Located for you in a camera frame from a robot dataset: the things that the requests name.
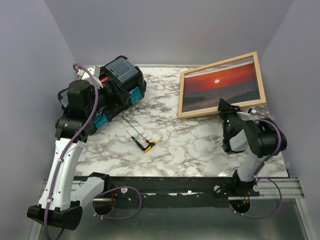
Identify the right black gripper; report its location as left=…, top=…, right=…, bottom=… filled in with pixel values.
left=217, top=99, right=242, bottom=139

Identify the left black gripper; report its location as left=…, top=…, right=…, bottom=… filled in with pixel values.
left=86, top=78, right=130, bottom=118

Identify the wooden picture frame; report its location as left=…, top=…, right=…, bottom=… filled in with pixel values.
left=177, top=51, right=267, bottom=119

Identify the green black screwdriver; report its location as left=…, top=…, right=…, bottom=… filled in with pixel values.
left=126, top=131, right=146, bottom=152

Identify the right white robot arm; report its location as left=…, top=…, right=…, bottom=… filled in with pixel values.
left=217, top=98, right=288, bottom=196

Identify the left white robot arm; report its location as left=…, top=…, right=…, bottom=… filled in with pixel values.
left=27, top=76, right=121, bottom=230

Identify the black plastic toolbox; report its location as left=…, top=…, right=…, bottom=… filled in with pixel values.
left=55, top=55, right=147, bottom=138

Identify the yellow black hex key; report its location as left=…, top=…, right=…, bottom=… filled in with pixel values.
left=122, top=116, right=157, bottom=153

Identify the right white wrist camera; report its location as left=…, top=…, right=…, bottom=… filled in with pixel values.
left=237, top=108, right=258, bottom=121

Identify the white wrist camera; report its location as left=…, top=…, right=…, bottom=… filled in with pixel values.
left=77, top=65, right=103, bottom=89
left=237, top=108, right=258, bottom=121

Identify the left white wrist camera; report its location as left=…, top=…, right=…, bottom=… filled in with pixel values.
left=77, top=65, right=103, bottom=89

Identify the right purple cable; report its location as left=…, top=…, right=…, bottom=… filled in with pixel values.
left=229, top=109, right=283, bottom=219

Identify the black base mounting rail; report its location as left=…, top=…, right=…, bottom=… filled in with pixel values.
left=79, top=176, right=261, bottom=210

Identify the aluminium extrusion rail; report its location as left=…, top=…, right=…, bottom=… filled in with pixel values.
left=257, top=178, right=305, bottom=199

